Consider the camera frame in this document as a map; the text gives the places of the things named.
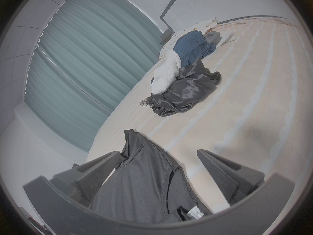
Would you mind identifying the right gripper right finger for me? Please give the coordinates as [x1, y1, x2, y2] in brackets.
[197, 149, 266, 203]

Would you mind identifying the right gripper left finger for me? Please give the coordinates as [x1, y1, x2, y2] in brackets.
[50, 151, 122, 208]

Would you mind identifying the black T-shirt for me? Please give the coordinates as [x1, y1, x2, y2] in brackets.
[89, 129, 213, 224]

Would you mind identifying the bed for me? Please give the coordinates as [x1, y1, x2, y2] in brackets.
[86, 0, 311, 215]

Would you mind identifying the pile of clothes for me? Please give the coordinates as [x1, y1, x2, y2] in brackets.
[150, 30, 236, 95]

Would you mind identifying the blue-green curtain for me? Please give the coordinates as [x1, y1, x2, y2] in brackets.
[24, 48, 112, 154]
[37, 0, 163, 112]

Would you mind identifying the black shiny garment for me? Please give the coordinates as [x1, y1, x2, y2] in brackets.
[139, 57, 222, 117]

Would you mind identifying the white printed pillow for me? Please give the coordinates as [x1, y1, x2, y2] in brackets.
[159, 18, 218, 61]

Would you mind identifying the grey bedside table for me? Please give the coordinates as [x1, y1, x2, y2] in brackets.
[160, 29, 173, 42]

